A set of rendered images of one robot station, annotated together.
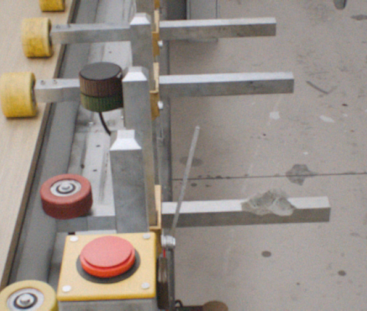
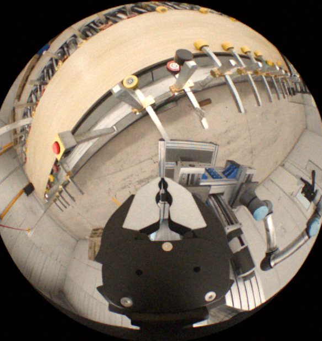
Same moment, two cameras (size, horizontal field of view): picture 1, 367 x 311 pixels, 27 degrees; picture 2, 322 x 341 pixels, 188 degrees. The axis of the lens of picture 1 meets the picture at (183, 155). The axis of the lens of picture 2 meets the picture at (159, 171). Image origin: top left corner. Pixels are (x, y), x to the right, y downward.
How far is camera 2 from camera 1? 0.77 m
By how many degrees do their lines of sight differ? 73
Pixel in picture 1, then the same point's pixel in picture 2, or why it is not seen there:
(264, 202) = (199, 112)
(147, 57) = (225, 68)
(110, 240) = (55, 147)
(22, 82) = (201, 44)
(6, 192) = (165, 56)
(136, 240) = (61, 148)
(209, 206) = (192, 99)
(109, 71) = (186, 56)
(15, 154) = not seen: hidden behind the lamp
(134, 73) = (190, 63)
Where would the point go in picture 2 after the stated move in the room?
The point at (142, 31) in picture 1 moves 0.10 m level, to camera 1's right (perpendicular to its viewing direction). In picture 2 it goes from (230, 64) to (240, 82)
